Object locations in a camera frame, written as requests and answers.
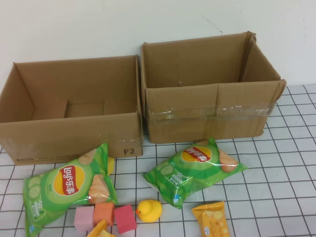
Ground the cardboard box with clear tape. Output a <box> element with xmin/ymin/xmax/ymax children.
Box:
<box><xmin>140</xmin><ymin>31</ymin><xmax>287</xmax><ymax>144</ymax></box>

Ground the orange foam cube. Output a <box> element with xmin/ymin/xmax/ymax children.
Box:
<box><xmin>93</xmin><ymin>202</ymin><xmax>116</xmax><ymax>227</ymax></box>

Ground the red foam cube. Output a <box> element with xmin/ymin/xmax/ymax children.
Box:
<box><xmin>113</xmin><ymin>204</ymin><xmax>138</xmax><ymax>235</ymax></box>

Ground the yellow rubber duck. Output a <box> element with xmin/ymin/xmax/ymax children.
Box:
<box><xmin>135</xmin><ymin>199</ymin><xmax>163</xmax><ymax>223</ymax></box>

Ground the yellow cracker packet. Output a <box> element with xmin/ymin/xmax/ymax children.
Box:
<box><xmin>191</xmin><ymin>201</ymin><xmax>231</xmax><ymax>237</ymax></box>
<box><xmin>86</xmin><ymin>218</ymin><xmax>112</xmax><ymax>237</ymax></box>

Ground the cardboard box with F2 print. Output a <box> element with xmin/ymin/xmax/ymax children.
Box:
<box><xmin>0</xmin><ymin>54</ymin><xmax>144</xmax><ymax>165</ymax></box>

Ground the pink foam cube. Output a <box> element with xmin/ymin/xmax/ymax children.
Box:
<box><xmin>73</xmin><ymin>205</ymin><xmax>95</xmax><ymax>233</ymax></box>

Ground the green Lay's chip bag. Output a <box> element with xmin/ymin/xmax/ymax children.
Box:
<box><xmin>143</xmin><ymin>137</ymin><xmax>249</xmax><ymax>210</ymax></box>
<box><xmin>23</xmin><ymin>142</ymin><xmax>119</xmax><ymax>237</ymax></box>

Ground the yellow foam cube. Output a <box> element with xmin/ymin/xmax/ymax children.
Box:
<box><xmin>107</xmin><ymin>157</ymin><xmax>116</xmax><ymax>176</ymax></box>

